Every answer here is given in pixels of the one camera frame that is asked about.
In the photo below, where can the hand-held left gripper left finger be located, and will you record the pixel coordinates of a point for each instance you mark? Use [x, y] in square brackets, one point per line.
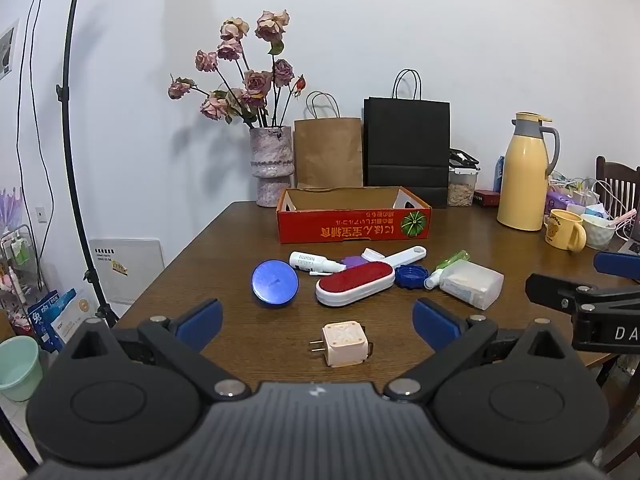
[201, 322]

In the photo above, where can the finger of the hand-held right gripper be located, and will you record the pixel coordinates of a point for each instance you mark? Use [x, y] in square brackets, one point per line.
[555, 291]
[617, 262]

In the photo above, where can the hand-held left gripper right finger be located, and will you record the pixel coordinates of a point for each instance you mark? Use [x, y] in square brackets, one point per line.
[434, 324]

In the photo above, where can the green spray bottle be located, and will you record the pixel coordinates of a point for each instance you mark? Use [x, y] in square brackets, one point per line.
[452, 261]

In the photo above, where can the white power adapter plug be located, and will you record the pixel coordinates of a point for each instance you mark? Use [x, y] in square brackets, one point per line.
[345, 344]

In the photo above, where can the red and white lint brush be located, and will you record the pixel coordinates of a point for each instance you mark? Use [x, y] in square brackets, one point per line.
[350, 285]

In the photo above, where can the red cardboard box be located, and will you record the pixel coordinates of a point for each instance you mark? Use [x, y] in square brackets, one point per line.
[350, 230]

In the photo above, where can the grey laptop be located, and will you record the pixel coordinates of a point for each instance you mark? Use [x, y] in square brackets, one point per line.
[631, 242]

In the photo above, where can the white dimpled cup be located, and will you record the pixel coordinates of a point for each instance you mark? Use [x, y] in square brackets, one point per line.
[597, 232]

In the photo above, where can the blue ridged bottle cap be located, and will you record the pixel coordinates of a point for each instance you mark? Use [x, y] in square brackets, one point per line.
[411, 277]

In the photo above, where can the clear plastic swab box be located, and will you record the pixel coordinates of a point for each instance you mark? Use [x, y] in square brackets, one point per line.
[472, 285]

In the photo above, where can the yellow mug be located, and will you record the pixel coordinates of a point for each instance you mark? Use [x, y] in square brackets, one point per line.
[562, 227]

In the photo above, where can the purple tissue packet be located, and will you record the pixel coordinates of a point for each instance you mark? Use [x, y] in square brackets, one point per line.
[560, 201]

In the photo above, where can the white flat board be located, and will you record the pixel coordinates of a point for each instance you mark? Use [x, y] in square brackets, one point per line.
[135, 265]

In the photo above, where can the wooden chair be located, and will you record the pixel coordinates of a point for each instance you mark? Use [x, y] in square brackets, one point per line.
[617, 175]

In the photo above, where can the small white cap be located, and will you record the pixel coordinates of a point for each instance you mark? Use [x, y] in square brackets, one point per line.
[372, 255]

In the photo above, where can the small purple piece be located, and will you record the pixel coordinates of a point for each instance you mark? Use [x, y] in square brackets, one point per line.
[354, 262]

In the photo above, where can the small dark red box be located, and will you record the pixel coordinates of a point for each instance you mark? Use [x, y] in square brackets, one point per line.
[486, 198]

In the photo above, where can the yellow thermos jug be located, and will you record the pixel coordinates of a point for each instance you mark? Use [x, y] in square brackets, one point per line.
[522, 180]

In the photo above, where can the white spray bottle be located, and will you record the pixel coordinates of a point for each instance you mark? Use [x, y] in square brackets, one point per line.
[310, 261]

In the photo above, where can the white pen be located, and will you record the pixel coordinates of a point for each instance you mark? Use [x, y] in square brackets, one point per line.
[320, 273]

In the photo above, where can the blue and white carton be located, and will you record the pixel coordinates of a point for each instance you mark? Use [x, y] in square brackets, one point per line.
[499, 175]

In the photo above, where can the clear food container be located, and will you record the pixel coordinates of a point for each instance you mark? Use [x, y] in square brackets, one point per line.
[460, 187]

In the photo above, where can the blue and white packages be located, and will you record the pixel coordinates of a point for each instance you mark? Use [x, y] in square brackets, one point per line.
[55, 320]

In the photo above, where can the purple marbled ceramic vase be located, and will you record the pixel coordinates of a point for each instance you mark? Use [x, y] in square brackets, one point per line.
[271, 160]

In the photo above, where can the black paper bag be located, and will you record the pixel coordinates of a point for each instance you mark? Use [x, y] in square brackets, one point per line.
[406, 145]

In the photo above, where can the green plastic bucket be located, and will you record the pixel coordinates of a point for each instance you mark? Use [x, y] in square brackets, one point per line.
[17, 367]

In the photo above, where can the brown paper bag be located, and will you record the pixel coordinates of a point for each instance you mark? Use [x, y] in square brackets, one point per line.
[327, 152]

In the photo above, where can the black light stand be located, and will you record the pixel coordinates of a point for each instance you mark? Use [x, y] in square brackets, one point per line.
[67, 125]

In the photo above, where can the dried pink roses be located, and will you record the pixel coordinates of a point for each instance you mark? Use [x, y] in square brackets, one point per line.
[257, 82]

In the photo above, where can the white wall outlet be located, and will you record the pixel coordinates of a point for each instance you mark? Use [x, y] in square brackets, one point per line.
[42, 214]

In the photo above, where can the framed wall picture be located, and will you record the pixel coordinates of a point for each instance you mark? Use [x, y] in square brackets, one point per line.
[7, 50]

